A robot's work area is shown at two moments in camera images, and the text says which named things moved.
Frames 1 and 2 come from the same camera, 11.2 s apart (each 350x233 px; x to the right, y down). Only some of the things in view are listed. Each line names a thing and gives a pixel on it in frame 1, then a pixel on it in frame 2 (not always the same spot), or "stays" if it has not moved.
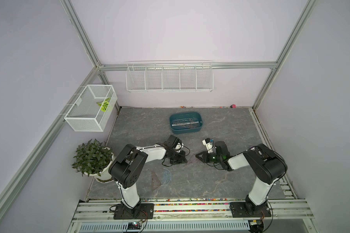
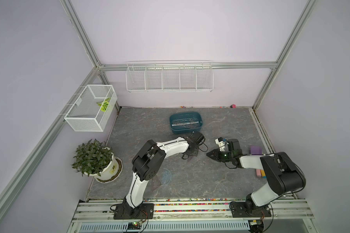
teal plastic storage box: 185,122 stays
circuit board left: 134,225 stays
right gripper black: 204,157 to 215,155
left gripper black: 182,159 to 195,149
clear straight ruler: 185,123 stays
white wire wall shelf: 169,76 stays
